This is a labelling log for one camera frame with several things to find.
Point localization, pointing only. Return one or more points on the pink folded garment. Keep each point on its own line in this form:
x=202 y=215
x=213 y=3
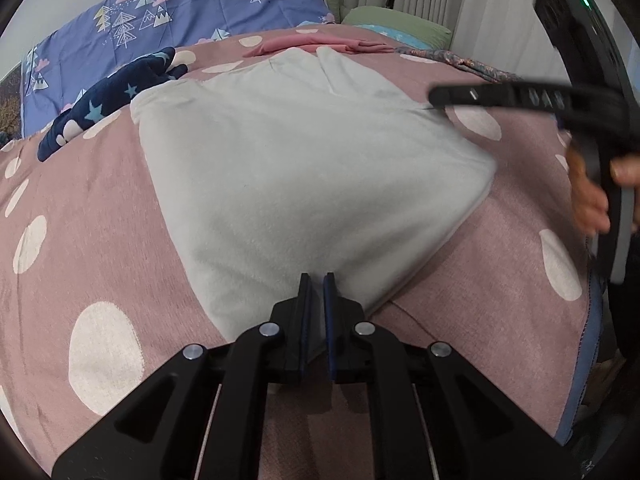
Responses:
x=310 y=42

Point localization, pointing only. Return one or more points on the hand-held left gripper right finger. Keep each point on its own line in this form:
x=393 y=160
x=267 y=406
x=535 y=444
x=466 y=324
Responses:
x=329 y=320

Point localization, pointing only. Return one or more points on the pale grey t-shirt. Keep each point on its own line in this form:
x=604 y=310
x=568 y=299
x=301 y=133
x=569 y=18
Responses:
x=300 y=160

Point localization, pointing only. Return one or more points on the person's right hand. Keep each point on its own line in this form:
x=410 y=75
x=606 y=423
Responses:
x=587 y=200

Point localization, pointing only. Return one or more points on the green pillow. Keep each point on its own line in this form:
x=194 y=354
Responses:
x=395 y=16

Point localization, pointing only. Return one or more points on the blue tree print pillow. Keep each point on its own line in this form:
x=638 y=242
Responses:
x=200 y=10

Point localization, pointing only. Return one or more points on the dark patterned pillow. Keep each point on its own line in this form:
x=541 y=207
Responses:
x=11 y=110

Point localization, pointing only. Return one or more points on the floral patterned garment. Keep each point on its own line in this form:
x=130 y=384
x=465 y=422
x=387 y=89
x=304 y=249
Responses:
x=470 y=62

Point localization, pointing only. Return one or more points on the turquoise bed sheet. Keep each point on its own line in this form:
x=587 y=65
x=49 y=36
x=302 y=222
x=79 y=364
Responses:
x=400 y=35

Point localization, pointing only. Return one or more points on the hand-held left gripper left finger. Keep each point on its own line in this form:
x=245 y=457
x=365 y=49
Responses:
x=305 y=320

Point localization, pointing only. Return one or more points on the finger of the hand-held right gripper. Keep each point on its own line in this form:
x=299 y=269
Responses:
x=500 y=96

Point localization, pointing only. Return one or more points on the navy star print fleece blanket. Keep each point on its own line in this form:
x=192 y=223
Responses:
x=100 y=100

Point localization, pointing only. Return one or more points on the pink polka dot bedspread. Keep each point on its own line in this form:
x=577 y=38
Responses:
x=75 y=235

